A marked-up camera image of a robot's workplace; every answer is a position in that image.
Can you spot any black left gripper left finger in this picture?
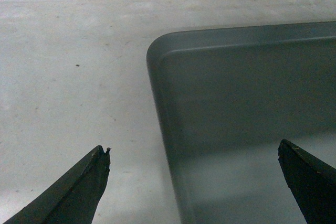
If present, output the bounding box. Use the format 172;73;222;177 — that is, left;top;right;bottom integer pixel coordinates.
5;145;111;223

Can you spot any grey silver tray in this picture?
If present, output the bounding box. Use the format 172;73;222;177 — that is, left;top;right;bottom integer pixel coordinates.
146;22;335;223

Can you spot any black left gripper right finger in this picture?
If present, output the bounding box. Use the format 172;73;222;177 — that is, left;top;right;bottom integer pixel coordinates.
278;139;335;223

